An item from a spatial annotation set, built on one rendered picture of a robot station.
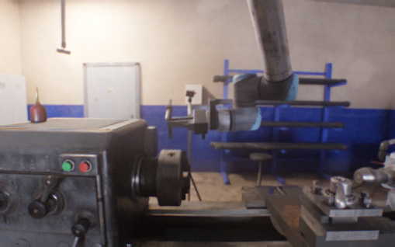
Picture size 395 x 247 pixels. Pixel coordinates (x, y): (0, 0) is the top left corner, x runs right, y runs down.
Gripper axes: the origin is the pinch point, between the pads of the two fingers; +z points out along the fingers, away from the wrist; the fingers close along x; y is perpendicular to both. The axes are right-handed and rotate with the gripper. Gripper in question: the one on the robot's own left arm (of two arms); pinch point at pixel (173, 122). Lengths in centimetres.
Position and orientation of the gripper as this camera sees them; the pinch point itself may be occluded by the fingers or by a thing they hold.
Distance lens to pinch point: 79.1
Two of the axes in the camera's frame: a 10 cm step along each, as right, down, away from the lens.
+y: 0.3, 9.0, 4.3
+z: -10.0, 0.4, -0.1
